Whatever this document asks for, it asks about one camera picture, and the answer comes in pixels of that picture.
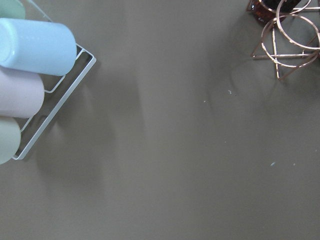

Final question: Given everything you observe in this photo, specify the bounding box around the light blue cup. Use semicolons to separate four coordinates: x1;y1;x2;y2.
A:
0;18;77;76

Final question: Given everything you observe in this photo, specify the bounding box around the pink cup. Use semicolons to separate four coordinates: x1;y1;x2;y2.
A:
0;67;45;119

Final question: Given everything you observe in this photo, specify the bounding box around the white cup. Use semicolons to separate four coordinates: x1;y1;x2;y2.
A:
0;116;21;165

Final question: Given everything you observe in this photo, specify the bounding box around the green cup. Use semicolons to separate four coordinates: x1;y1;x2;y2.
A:
0;0;26;19

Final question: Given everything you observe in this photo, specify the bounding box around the white wire cup rack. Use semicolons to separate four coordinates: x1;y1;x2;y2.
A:
11;0;97;161

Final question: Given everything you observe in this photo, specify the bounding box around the copper wire bottle rack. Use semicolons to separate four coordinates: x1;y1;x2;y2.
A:
250;0;320;81

